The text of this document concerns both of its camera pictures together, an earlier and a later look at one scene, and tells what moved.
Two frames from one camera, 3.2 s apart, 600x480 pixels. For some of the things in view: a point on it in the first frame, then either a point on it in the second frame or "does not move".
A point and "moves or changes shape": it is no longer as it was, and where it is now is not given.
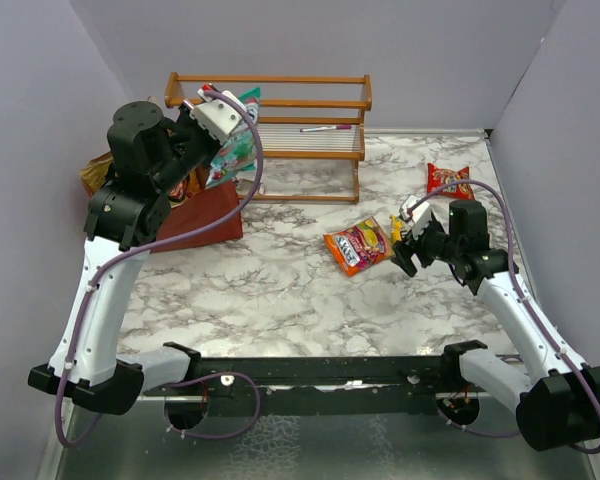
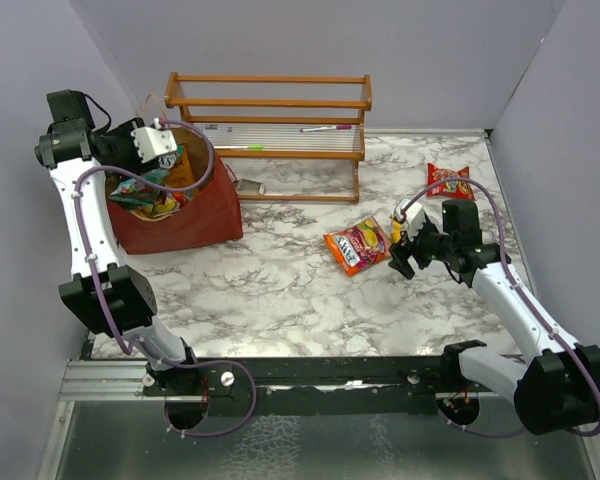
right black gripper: [408, 243] does not move
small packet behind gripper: [244, 187] does not move
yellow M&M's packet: [396, 226] does not move
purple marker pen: [336, 127] does not move
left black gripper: [184, 119] → [135, 164]
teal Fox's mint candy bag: [241, 150] moves or changes shape
